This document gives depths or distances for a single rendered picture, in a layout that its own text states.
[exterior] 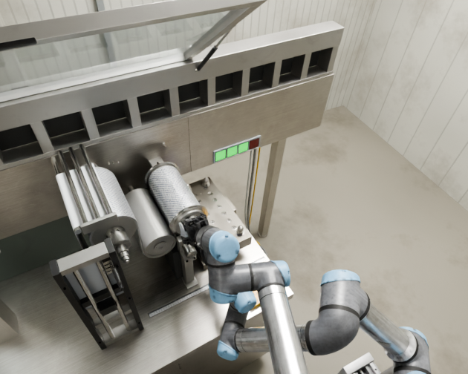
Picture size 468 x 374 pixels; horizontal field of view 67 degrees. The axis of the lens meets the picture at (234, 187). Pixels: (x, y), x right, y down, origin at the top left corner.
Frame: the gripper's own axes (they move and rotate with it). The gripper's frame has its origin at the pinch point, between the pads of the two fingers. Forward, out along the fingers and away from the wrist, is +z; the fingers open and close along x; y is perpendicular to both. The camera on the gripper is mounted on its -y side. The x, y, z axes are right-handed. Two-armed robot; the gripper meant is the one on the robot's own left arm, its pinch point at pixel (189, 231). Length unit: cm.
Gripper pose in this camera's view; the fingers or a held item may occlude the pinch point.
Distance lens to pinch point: 124.7
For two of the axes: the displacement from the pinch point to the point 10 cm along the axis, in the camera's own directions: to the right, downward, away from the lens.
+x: -8.7, 3.4, -3.7
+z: -4.1, -0.6, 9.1
